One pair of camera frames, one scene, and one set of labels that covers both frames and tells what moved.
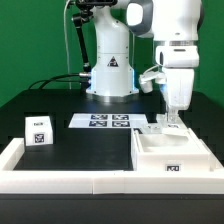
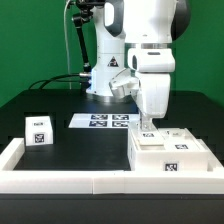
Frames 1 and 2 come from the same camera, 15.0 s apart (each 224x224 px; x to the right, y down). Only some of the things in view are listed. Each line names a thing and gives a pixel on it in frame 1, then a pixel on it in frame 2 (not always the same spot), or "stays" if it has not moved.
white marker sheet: [108, 120] stays
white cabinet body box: [173, 150] stays
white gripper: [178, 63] to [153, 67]
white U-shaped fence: [107, 182] stays
